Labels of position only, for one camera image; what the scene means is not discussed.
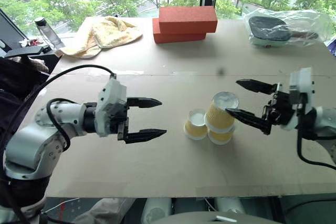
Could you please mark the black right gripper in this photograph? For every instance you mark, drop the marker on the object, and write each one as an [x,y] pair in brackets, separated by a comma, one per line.
[279,111]

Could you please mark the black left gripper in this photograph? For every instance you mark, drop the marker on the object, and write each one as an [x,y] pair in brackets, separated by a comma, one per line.
[122,123]

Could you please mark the yellow ribbed paper cup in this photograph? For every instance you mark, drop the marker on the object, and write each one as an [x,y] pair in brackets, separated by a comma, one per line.
[194,127]
[220,137]
[218,116]

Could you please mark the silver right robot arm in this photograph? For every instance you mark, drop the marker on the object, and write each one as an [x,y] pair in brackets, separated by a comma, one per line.
[325,121]

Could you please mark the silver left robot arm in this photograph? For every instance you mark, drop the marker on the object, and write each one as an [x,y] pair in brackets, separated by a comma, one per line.
[29,140]

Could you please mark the black table tennis paddle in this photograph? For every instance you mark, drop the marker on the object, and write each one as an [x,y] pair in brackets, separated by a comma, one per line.
[270,28]

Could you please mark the red brick block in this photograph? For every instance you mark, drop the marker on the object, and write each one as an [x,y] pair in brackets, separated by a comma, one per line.
[187,19]
[173,37]

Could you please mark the white robot leg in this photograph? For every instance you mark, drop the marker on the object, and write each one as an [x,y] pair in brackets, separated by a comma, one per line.
[157,209]
[229,205]

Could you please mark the pale yellow towel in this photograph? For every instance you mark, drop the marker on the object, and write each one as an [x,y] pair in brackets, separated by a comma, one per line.
[105,35]

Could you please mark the blue object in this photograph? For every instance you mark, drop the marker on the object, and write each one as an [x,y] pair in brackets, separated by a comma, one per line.
[333,47]

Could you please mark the clear plastic bag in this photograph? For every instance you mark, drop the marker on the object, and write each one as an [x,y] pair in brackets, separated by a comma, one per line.
[309,22]

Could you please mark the grey rounded robot body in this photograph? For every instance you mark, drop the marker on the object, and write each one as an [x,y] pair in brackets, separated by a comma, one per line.
[210,218]

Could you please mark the clear water bottle black cap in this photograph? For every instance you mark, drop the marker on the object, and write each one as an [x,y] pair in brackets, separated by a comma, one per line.
[48,32]

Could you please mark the person in dark clothing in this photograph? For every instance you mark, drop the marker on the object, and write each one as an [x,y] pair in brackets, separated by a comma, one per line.
[15,87]

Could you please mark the small red clips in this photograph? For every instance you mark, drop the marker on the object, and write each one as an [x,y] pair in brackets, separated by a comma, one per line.
[33,42]

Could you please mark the black flat stand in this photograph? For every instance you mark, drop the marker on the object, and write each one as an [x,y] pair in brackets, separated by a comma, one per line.
[26,51]

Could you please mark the black monitor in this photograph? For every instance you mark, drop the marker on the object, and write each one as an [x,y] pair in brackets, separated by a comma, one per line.
[9,32]

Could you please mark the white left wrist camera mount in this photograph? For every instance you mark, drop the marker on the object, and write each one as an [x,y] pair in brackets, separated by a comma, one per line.
[111,106]

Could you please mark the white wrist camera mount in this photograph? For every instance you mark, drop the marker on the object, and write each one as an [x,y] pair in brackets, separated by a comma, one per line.
[111,106]
[302,85]

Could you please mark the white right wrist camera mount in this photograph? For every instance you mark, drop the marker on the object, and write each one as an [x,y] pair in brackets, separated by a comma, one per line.
[302,85]

